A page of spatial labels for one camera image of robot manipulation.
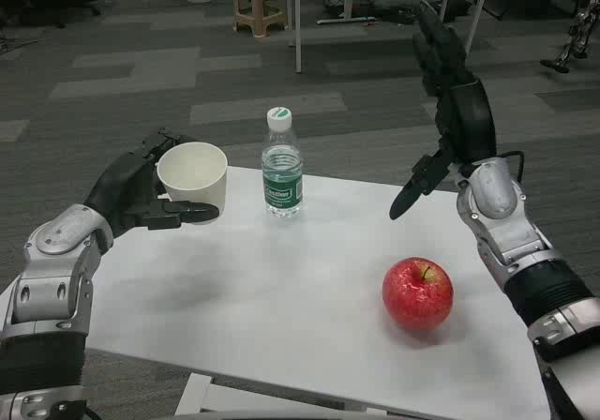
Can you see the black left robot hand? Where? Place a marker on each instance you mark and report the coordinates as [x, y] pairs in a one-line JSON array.
[[122, 190]]

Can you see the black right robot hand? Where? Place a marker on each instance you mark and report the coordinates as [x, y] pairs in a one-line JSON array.
[[469, 120]]

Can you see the white paper cup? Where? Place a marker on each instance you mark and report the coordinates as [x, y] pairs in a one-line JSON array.
[[197, 176]]

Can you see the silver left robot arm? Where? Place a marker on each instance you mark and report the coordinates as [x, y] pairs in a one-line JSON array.
[[51, 270]]

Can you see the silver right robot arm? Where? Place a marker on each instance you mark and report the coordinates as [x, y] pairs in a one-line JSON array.
[[515, 232]]

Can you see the silver standing robot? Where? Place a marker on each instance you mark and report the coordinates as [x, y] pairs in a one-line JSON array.
[[579, 31]]

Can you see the clear green-label water bottle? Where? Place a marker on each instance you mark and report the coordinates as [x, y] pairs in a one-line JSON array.
[[281, 181]]

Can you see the red apple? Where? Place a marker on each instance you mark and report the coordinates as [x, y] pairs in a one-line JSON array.
[[417, 298]]

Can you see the beige plastic stool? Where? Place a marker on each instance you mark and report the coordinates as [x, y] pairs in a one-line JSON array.
[[260, 17]]

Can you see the white desk frame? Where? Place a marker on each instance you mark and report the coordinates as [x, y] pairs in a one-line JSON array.
[[295, 26]]

